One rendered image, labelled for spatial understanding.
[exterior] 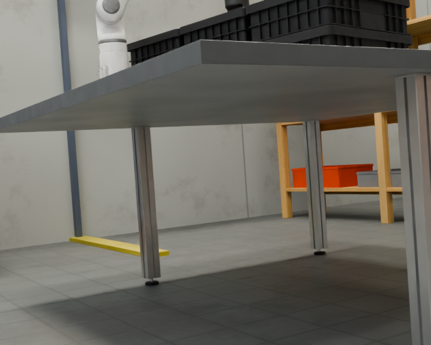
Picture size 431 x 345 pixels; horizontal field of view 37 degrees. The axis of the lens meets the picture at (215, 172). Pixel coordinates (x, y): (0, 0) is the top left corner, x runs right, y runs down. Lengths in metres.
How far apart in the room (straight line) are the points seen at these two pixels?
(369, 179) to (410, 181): 3.04
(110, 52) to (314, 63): 1.03
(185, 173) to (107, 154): 0.67
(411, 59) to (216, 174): 3.88
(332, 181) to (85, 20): 2.13
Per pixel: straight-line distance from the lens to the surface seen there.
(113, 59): 2.10
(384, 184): 4.36
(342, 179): 4.70
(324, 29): 1.67
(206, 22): 1.99
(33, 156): 4.57
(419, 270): 1.50
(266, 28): 1.82
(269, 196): 5.46
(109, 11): 2.12
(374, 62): 1.31
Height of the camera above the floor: 0.50
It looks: 1 degrees down
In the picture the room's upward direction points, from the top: 4 degrees counter-clockwise
